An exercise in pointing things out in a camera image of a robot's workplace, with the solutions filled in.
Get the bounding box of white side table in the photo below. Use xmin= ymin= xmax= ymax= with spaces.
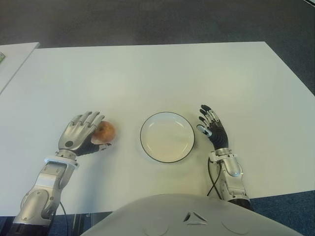
xmin=0 ymin=42 xmax=40 ymax=95

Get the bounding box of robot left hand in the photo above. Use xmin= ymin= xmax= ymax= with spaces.
xmin=57 ymin=111 xmax=113 ymax=157

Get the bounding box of white plate black rim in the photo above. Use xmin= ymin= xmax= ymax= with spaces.
xmin=140 ymin=112 xmax=196 ymax=164

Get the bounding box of red yellow apple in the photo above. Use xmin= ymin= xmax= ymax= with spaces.
xmin=91 ymin=120 xmax=117 ymax=145

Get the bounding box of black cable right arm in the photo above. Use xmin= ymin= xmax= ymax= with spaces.
xmin=206 ymin=158 xmax=223 ymax=198

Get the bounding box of grey robot torso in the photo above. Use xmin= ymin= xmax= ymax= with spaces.
xmin=83 ymin=193 xmax=302 ymax=236

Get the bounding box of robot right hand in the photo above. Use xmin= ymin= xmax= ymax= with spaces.
xmin=196 ymin=104 xmax=230 ymax=149

